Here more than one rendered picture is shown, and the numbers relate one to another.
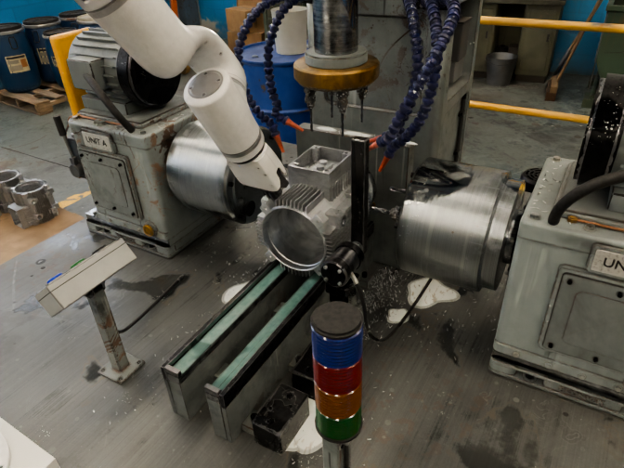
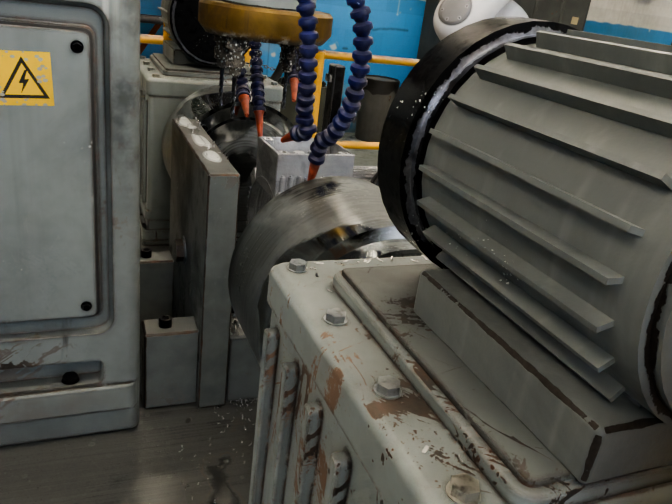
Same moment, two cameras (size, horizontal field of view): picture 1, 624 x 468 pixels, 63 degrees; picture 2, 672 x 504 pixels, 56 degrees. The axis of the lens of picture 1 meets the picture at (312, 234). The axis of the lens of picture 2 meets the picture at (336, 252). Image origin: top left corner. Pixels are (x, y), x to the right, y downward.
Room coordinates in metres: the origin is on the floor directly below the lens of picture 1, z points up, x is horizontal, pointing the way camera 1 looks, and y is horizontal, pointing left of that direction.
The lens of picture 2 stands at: (1.75, 0.55, 1.37)
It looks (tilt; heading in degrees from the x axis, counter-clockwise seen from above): 23 degrees down; 214
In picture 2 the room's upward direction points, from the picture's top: 8 degrees clockwise
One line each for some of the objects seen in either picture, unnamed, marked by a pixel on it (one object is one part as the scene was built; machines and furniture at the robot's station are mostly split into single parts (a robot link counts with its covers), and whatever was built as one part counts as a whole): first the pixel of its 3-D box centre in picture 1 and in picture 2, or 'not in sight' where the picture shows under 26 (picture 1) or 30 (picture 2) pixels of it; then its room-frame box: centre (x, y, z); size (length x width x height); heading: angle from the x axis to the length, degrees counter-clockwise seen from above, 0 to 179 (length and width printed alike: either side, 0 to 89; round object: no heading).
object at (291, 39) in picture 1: (288, 30); not in sight; (3.20, 0.08, 0.99); 0.24 x 0.22 x 0.24; 57
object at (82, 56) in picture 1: (117, 112); (617, 383); (1.35, 0.51, 1.16); 0.33 x 0.26 x 0.42; 59
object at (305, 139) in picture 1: (358, 190); (173, 254); (1.18, -0.13, 0.97); 0.30 x 0.11 x 0.34; 59
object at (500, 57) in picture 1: (500, 70); not in sight; (5.14, -1.98, 0.14); 0.30 x 0.30 x 0.27
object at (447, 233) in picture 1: (472, 227); (229, 153); (0.87, -0.33, 1.04); 0.41 x 0.25 x 0.25; 59
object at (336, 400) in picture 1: (338, 388); not in sight; (0.43, -0.02, 1.10); 0.06 x 0.06 x 0.04
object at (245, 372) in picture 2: not in sight; (242, 352); (1.16, 0.01, 0.86); 0.07 x 0.06 x 0.12; 59
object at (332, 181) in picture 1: (321, 173); (303, 168); (1.02, -0.03, 1.11); 0.12 x 0.11 x 0.07; 150
